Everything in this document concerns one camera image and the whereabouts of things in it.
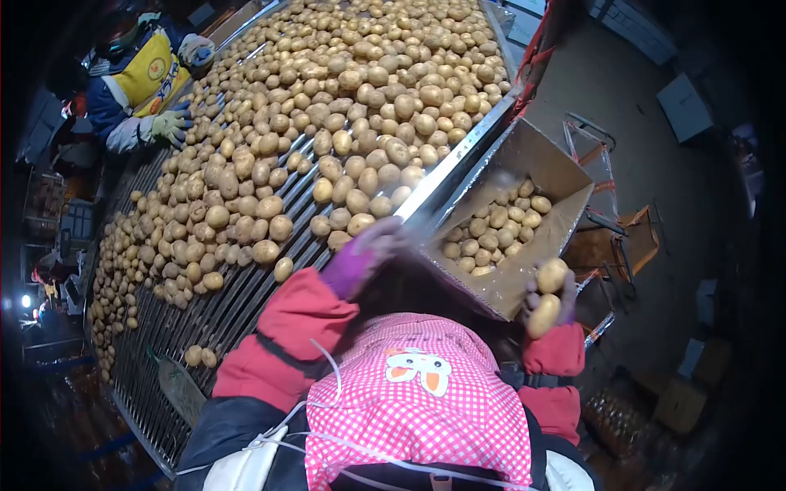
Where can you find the person's right hand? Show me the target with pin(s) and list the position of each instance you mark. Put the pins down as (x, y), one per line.
(570, 302)

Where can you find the person's left hand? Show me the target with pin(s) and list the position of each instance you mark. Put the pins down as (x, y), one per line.
(353, 264)

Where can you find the person's left fingers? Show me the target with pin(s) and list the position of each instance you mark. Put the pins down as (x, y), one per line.
(387, 236)

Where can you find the person's right fingers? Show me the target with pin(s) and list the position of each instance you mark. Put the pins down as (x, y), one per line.
(570, 297)

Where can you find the round yellow potato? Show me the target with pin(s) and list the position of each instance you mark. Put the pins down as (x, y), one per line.
(551, 275)

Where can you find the long yellow potato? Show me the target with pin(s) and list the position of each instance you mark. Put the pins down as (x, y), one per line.
(543, 316)

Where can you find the black wrist band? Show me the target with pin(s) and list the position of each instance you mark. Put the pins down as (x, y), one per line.
(288, 359)
(540, 380)

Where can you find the heap of boxed potatoes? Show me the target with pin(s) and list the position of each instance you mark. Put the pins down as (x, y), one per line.
(494, 230)

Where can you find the mesh sack of potatoes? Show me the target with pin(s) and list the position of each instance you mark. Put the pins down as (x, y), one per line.
(617, 420)

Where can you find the pile of loose potatoes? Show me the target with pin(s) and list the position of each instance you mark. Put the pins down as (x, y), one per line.
(344, 92)

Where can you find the open cardboard box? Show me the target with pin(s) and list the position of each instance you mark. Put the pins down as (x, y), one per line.
(522, 153)

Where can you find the small closed carton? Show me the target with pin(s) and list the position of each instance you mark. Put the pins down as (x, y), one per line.
(680, 404)

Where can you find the person's body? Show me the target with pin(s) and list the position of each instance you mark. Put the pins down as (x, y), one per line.
(417, 417)

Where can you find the metal roller sorting table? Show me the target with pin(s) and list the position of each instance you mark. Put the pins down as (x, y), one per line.
(202, 319)

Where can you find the white box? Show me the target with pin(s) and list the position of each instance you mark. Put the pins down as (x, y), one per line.
(685, 107)

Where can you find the grey-green flat board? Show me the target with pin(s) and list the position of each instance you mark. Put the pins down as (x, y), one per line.
(181, 390)

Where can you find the metal frame stand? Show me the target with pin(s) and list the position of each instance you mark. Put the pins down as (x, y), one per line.
(605, 221)

